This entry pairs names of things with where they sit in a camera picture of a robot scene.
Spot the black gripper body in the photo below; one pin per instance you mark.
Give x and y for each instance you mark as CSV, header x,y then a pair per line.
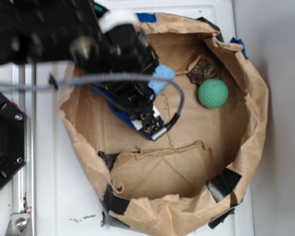
x,y
114,42

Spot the light blue sponge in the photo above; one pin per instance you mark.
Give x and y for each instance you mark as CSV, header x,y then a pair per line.
x,y
161,76

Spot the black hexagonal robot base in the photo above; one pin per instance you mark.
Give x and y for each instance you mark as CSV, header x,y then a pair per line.
x,y
11,136

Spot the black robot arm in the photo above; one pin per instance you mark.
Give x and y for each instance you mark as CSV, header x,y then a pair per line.
x,y
33,31

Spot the blue plastic bottle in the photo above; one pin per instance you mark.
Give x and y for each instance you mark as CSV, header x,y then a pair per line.
x,y
133,103

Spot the brown rough rock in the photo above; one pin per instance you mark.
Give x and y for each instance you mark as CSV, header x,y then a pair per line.
x,y
202,71

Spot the green dimpled ball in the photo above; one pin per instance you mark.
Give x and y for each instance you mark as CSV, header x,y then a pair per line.
x,y
213,93

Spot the brown paper bag bin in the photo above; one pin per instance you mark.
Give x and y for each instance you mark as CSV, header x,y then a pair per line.
x,y
202,166

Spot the white plastic tray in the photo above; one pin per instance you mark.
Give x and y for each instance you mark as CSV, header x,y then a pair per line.
x,y
65,202

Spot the aluminium extrusion rail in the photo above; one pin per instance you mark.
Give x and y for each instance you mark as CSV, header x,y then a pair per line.
x,y
23,190

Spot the metal corner bracket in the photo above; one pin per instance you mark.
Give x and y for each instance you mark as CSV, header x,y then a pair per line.
x,y
19,225

